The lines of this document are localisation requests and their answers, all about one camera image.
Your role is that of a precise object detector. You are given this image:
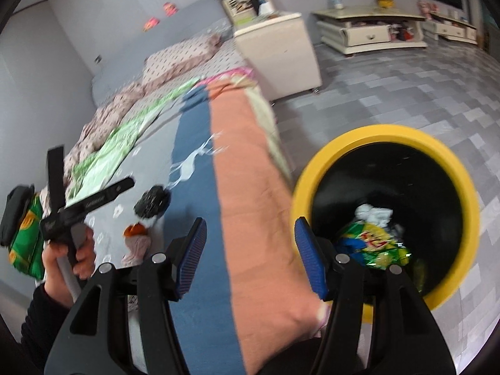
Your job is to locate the grey upholstered bed headboard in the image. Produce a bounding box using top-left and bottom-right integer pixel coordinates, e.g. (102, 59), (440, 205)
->
(91, 0), (235, 106)

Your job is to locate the cream low cabinet with drawer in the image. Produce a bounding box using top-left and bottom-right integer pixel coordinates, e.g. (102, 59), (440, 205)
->
(312, 6), (428, 56)

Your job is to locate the grey dotted bed sheet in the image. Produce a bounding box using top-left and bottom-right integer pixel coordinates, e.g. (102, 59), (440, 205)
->
(203, 19), (251, 83)

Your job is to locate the large crumpled black plastic bag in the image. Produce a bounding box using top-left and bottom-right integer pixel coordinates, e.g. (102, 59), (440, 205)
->
(133, 185), (173, 219)

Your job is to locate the pink dotted pillow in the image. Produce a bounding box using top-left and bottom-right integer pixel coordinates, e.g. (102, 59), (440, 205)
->
(142, 33), (223, 87)

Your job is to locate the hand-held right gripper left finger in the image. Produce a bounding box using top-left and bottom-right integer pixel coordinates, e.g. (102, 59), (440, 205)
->
(44, 217), (208, 375)

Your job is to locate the person's left hand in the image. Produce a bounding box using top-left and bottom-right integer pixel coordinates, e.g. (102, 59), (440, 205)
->
(41, 227), (96, 307)

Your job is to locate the white tissue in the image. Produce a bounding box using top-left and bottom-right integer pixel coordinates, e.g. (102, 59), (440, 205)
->
(353, 203), (393, 227)
(121, 236), (151, 266)

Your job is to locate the person's dark clothing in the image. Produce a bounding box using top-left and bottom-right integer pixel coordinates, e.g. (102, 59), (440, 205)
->
(250, 336), (325, 375)

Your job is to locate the pink dotted quilt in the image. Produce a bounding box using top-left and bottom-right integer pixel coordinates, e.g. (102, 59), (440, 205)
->
(62, 82), (157, 180)

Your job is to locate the cream side cabinet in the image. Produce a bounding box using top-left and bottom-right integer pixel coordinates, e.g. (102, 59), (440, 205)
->
(422, 12), (479, 45)

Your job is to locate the yellow trash bin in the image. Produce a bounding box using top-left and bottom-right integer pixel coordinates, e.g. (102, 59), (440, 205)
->
(291, 124), (481, 313)

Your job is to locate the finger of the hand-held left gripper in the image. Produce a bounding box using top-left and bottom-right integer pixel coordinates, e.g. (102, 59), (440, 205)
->
(0, 185), (37, 248)

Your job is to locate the person's left forearm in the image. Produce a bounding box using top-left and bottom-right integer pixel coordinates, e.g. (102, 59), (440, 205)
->
(16, 283), (79, 375)

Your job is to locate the blue wrapper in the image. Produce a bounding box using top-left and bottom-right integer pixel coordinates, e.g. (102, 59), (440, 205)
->
(337, 236), (366, 262)

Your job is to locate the yellow green snack packet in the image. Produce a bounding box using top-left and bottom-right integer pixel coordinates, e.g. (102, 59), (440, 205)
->
(340, 221), (411, 270)

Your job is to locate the green patterned quilt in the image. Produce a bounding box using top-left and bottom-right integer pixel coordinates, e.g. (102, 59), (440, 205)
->
(72, 77), (200, 200)

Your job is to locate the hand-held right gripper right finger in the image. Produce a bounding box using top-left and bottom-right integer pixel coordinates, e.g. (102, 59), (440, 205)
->
(294, 216), (458, 375)

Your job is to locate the bed with colourful blanket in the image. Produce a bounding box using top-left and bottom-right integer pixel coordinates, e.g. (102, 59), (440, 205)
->
(64, 78), (333, 375)

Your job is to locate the cream nightstand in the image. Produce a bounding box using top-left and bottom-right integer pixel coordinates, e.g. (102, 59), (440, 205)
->
(222, 0), (323, 104)

